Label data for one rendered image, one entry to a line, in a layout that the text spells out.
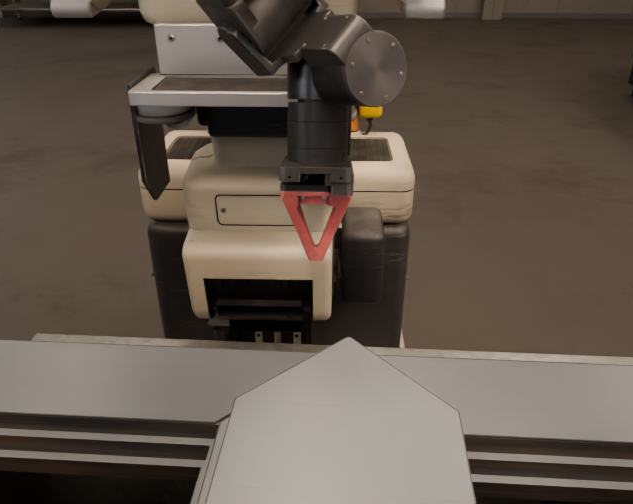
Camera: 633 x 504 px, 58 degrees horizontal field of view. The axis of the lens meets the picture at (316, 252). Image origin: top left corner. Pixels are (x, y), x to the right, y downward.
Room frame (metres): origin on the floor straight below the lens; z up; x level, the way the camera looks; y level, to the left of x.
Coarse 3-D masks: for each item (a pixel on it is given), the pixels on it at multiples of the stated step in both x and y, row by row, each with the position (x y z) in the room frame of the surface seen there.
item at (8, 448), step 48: (0, 432) 0.33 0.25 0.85; (48, 432) 0.33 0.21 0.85; (96, 432) 0.33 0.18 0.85; (144, 432) 0.32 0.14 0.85; (192, 432) 0.32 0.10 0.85; (192, 480) 0.31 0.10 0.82; (480, 480) 0.29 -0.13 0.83; (528, 480) 0.29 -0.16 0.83; (576, 480) 0.29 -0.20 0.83; (624, 480) 0.29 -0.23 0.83
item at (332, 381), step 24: (312, 360) 0.39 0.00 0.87; (336, 360) 0.39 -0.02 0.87; (360, 360) 0.39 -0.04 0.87; (384, 360) 0.39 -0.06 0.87; (264, 384) 0.36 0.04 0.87; (288, 384) 0.36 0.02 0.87; (312, 384) 0.36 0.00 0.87; (336, 384) 0.36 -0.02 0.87; (360, 384) 0.36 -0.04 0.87; (384, 384) 0.36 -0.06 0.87; (408, 384) 0.36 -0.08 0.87; (384, 408) 0.33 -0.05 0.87; (408, 408) 0.33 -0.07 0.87; (432, 408) 0.33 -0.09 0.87
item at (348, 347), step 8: (336, 344) 0.41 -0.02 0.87; (344, 344) 0.41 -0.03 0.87; (352, 344) 0.41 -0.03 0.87; (360, 344) 0.41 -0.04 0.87; (320, 352) 0.40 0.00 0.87; (328, 352) 0.40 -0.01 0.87; (336, 352) 0.40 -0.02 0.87; (344, 352) 0.40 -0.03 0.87; (352, 352) 0.40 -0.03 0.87; (360, 352) 0.40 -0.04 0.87; (368, 352) 0.40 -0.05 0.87
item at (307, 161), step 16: (288, 112) 0.52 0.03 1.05; (304, 112) 0.50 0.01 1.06; (320, 112) 0.50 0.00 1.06; (336, 112) 0.51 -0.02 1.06; (288, 128) 0.52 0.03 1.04; (304, 128) 0.50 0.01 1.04; (320, 128) 0.50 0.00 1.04; (336, 128) 0.50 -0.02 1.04; (288, 144) 0.51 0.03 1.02; (304, 144) 0.50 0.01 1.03; (320, 144) 0.49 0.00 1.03; (336, 144) 0.50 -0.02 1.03; (288, 160) 0.51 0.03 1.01; (304, 160) 0.49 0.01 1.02; (320, 160) 0.49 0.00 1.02; (336, 160) 0.50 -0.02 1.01; (288, 176) 0.47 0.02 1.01; (320, 176) 0.50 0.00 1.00; (336, 176) 0.47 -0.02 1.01
